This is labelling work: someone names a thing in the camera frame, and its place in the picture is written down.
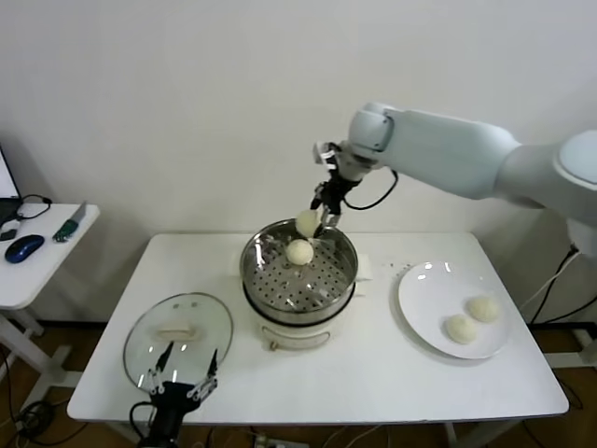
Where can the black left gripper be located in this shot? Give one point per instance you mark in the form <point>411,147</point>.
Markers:
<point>175,396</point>

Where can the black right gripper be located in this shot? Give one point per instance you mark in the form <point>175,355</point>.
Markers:
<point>337,191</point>

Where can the white steamed baozi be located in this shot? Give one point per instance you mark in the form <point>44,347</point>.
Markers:
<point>462,329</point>
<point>299,252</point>
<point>307,223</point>
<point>483,309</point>

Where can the round glass pot lid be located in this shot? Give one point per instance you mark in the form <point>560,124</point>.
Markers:
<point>186,308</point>

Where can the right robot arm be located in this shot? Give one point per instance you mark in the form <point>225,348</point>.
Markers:
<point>443,149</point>

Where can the perforated steel steamer basket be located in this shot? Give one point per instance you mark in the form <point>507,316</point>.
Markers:
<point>270,280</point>

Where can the white power strip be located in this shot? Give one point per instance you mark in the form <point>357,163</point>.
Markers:
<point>263,441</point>

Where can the white electric cooking pot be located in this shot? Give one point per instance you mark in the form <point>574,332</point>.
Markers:
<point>298,333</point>

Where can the white round plate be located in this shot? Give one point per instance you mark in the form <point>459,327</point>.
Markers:
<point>429,289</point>

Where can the white side table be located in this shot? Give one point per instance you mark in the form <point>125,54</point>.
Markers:
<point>42,275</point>

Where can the blue computer mouse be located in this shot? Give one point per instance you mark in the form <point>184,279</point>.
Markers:
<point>25,247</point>

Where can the small black white adapter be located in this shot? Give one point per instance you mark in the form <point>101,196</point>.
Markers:
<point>9,232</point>

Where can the black laptop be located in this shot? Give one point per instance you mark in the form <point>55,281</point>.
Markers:
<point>7,207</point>

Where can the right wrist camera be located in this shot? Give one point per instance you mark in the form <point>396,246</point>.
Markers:
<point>325,153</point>

